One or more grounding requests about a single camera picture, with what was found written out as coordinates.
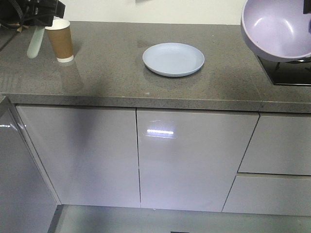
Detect glossy white drawer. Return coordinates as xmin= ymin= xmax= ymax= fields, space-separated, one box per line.
xmin=223 ymin=173 xmax=311 ymax=216
xmin=239 ymin=113 xmax=311 ymax=176

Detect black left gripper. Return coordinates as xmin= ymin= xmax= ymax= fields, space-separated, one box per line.
xmin=0 ymin=0 xmax=66 ymax=27

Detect black gas stove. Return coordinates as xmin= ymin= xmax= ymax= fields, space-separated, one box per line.
xmin=257 ymin=57 xmax=311 ymax=87

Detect glossy white cabinet door middle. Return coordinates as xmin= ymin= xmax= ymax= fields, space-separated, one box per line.
xmin=137 ymin=109 xmax=259 ymax=212

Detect glossy white cabinet door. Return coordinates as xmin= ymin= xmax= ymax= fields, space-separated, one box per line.
xmin=17 ymin=106 xmax=140 ymax=208
xmin=137 ymin=109 xmax=259 ymax=212

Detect glossy white upper drawer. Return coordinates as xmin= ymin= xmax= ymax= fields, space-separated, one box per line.
xmin=239 ymin=113 xmax=311 ymax=176

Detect mint green plastic spoon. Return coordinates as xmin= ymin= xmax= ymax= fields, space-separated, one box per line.
xmin=27 ymin=26 xmax=45 ymax=59

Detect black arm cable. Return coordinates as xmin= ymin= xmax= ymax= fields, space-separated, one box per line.
xmin=0 ymin=0 xmax=32 ymax=31

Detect lilac plastic bowl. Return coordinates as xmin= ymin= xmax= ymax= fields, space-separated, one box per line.
xmin=241 ymin=0 xmax=311 ymax=62

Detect brown paper cup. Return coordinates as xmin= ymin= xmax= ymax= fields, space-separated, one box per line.
xmin=45 ymin=19 xmax=74 ymax=63

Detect glossy white cabinet door left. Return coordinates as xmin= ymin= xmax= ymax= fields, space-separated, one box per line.
xmin=17 ymin=106 xmax=140 ymax=208

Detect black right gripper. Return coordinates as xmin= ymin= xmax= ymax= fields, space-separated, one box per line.
xmin=303 ymin=0 xmax=311 ymax=28

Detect glossy white lower drawer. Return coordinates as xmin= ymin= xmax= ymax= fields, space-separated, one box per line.
xmin=223 ymin=173 xmax=311 ymax=216

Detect glossy white side cabinet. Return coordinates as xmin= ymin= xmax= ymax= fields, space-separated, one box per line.
xmin=0 ymin=96 xmax=57 ymax=233

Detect light blue plastic plate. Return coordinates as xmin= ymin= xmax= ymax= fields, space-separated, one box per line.
xmin=142 ymin=43 xmax=205 ymax=78

